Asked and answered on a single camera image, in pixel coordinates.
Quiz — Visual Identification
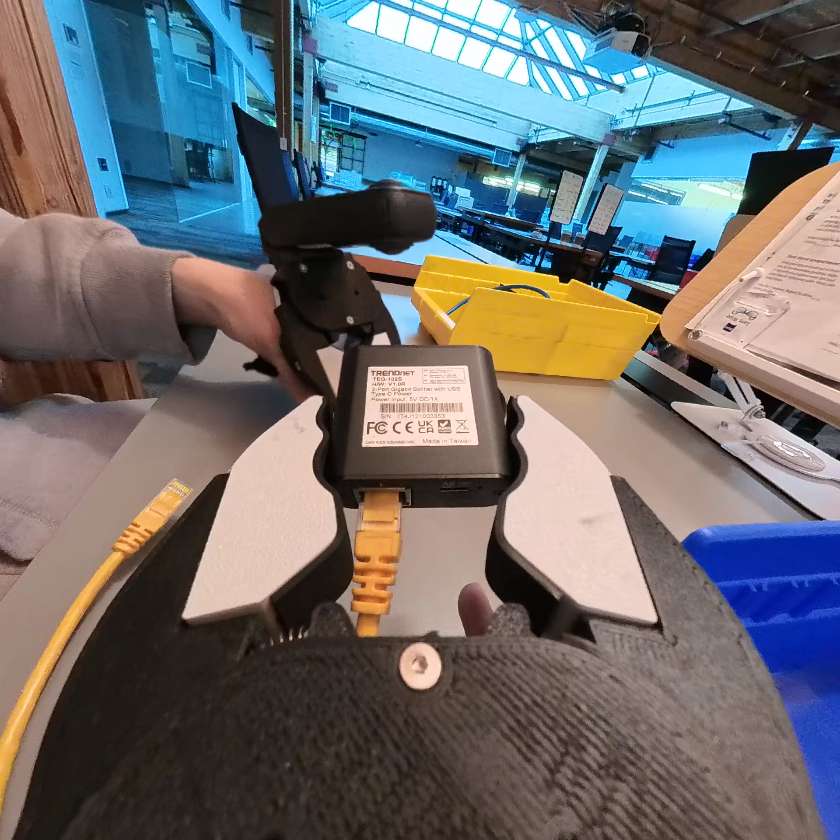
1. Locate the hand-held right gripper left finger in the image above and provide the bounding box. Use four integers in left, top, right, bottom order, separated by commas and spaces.
182, 395, 355, 624

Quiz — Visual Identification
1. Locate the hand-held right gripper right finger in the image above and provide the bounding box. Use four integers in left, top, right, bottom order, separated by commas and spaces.
489, 395, 660, 641

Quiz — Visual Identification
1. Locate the yellow ethernet cable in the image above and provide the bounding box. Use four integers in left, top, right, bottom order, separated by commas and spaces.
0, 479, 404, 811

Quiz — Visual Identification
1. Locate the blue ethernet cable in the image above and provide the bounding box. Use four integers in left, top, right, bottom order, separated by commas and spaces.
445, 283, 552, 329

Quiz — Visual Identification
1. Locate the black network splitter box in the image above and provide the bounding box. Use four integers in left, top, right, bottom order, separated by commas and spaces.
326, 344, 514, 509

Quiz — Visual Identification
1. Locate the yellow plastic bin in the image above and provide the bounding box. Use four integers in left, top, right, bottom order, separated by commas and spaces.
411, 255, 662, 382

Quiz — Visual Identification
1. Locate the person's left forearm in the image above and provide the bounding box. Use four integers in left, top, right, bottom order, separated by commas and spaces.
0, 209, 217, 367

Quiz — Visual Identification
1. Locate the person's right hand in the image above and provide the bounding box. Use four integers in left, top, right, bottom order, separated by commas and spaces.
458, 583, 496, 639

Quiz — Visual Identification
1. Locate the person's left hand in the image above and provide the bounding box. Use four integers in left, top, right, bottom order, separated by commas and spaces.
172, 259, 317, 401

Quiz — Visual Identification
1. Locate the white stand base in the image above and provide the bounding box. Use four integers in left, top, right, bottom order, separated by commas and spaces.
671, 371, 840, 521

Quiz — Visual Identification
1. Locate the white hanging sign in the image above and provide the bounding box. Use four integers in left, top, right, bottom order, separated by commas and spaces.
549, 170, 585, 226
587, 183, 626, 236

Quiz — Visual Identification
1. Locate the person's grey hoodie torso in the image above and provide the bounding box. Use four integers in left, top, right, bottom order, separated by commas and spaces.
0, 392, 155, 581

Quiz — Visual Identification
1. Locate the blue plastic bin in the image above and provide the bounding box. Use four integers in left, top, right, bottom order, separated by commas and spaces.
681, 521, 840, 840

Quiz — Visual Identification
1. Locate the small clear plastic packet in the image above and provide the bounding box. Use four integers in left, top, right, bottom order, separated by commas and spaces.
692, 287, 793, 350

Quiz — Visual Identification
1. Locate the wooden document board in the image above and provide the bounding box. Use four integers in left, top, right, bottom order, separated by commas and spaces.
659, 161, 840, 429

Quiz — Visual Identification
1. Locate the ceiling projector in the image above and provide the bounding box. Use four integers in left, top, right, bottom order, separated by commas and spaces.
583, 28, 652, 74

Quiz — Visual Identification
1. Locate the printed paper sheet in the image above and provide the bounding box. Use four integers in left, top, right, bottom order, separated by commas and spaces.
742, 176, 840, 388

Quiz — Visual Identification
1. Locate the black monitor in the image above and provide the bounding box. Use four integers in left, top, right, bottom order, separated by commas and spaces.
738, 147, 836, 217

